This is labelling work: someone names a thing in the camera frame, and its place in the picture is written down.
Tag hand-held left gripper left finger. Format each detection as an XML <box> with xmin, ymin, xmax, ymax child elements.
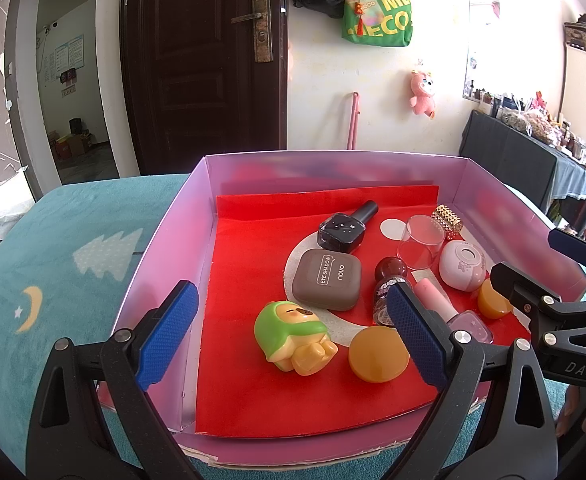
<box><xmin>26</xmin><ymin>280</ymin><xmax>200</xmax><ymax>480</ymax></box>

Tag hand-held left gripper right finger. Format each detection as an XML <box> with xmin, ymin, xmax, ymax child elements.
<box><xmin>386</xmin><ymin>282</ymin><xmax>558</xmax><ymax>480</ymax></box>

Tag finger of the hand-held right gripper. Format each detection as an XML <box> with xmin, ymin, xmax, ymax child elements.
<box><xmin>489</xmin><ymin>261</ymin><xmax>586</xmax><ymax>322</ymax></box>
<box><xmin>548</xmin><ymin>227</ymin><xmax>586</xmax><ymax>269</ymax></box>

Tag orange round soap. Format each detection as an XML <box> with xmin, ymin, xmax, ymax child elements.
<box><xmin>477</xmin><ymin>278</ymin><xmax>514</xmax><ymax>319</ymax></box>
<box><xmin>349</xmin><ymin>326</ymin><xmax>413</xmax><ymax>383</ymax></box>

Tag pink nail polish bottle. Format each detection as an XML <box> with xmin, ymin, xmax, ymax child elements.
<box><xmin>413</xmin><ymin>277</ymin><xmax>496</xmax><ymax>346</ymax></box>

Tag pink round device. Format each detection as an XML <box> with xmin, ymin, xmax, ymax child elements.
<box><xmin>439</xmin><ymin>240</ymin><xmax>487</xmax><ymax>292</ymax></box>

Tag purple cardboard box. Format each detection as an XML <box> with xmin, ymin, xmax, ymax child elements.
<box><xmin>96</xmin><ymin>155</ymin><xmax>586</xmax><ymax>463</ymax></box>

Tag glitter nail polish bottle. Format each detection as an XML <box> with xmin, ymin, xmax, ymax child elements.
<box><xmin>371</xmin><ymin>256</ymin><xmax>414</xmax><ymax>327</ymax></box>

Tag clear plastic cup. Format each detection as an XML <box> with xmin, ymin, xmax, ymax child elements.
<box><xmin>397</xmin><ymin>214</ymin><xmax>446</xmax><ymax>271</ymax></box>

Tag gold studded cylinder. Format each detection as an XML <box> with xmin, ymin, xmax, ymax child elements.
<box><xmin>432</xmin><ymin>204</ymin><xmax>462</xmax><ymax>240</ymax></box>

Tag brown eyeshadow case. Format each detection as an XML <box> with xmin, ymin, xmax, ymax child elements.
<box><xmin>292</xmin><ymin>248</ymin><xmax>363</xmax><ymax>312</ymax></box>

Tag yellow green toy figurine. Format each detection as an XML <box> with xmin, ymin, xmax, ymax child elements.
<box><xmin>254</xmin><ymin>300</ymin><xmax>339</xmax><ymax>376</ymax></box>

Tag black nail polish bottle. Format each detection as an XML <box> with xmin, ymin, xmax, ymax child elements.
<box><xmin>317</xmin><ymin>200</ymin><xmax>379</xmax><ymax>254</ymax></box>

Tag person's right hand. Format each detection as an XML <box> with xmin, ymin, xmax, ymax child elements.
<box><xmin>555</xmin><ymin>384</ymin><xmax>586</xmax><ymax>439</ymax></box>

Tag side table with dark cloth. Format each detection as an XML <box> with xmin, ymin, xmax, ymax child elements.
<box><xmin>459</xmin><ymin>109</ymin><xmax>586</xmax><ymax>221</ymax></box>

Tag red paper liner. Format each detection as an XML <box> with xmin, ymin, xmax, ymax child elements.
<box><xmin>194</xmin><ymin>185</ymin><xmax>532</xmax><ymax>436</ymax></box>

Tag clutter of small bottles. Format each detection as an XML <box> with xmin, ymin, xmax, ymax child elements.
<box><xmin>465</xmin><ymin>87</ymin><xmax>586</xmax><ymax>161</ymax></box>

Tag white cabinet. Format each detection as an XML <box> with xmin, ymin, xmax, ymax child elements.
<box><xmin>559</xmin><ymin>40</ymin><xmax>586</xmax><ymax>146</ymax></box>

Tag pink plush toy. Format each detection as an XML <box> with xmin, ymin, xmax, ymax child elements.
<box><xmin>409</xmin><ymin>71</ymin><xmax>436</xmax><ymax>120</ymax></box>

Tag dark clothes pile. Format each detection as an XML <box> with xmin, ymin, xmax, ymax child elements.
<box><xmin>563</xmin><ymin>15</ymin><xmax>586</xmax><ymax>56</ymax></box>

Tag cardboard boxes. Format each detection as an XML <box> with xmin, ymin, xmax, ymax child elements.
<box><xmin>48</xmin><ymin>117</ymin><xmax>94</xmax><ymax>161</ymax></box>

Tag pink stick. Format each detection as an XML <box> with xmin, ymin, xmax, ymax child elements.
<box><xmin>347</xmin><ymin>91</ymin><xmax>361</xmax><ymax>151</ymax></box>

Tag dark wooden door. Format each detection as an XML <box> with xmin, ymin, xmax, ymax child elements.
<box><xmin>120</xmin><ymin>0</ymin><xmax>289</xmax><ymax>176</ymax></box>

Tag green tote bag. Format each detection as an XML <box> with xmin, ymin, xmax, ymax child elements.
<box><xmin>342</xmin><ymin>0</ymin><xmax>415</xmax><ymax>48</ymax></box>

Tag red tassel charm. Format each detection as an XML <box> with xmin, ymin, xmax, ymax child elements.
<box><xmin>354</xmin><ymin>0</ymin><xmax>370</xmax><ymax>37</ymax></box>

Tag wall notices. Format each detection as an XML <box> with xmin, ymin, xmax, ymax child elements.
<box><xmin>43</xmin><ymin>35</ymin><xmax>85</xmax><ymax>86</ymax></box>

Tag brass door handle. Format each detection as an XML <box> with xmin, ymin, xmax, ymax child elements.
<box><xmin>230</xmin><ymin>0</ymin><xmax>274</xmax><ymax>63</ymax></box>

